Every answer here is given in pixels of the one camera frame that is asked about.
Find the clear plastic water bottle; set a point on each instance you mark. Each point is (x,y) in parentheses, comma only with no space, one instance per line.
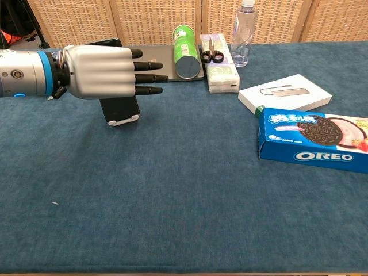
(243,34)

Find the white USB hub box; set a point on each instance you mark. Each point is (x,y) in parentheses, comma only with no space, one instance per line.
(287,96)

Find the black tripod stand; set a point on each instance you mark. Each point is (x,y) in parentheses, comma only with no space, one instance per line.
(44,45)

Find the black orange bag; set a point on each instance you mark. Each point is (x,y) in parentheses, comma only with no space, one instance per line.
(10,36)

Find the green chips can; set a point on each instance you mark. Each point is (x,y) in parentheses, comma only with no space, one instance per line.
(185,51)

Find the wicker folding screen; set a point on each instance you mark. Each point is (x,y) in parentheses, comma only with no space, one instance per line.
(143,20)

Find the white purple tissue pack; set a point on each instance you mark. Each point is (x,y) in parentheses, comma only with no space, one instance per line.
(221,77)

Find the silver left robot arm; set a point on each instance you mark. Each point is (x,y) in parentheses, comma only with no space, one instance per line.
(26,73)

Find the white phone stand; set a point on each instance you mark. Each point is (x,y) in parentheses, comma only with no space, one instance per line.
(115,123)

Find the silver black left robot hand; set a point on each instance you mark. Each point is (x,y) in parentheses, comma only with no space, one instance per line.
(97,72)

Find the blue table cloth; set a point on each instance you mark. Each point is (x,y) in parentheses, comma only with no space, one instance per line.
(187,201)

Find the blue Oreo cookie box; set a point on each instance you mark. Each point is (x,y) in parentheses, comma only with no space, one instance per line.
(316,135)

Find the grey laptop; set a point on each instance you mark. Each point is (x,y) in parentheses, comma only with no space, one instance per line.
(166,56)

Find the black smartphone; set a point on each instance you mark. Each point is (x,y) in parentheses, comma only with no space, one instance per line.
(120,109)

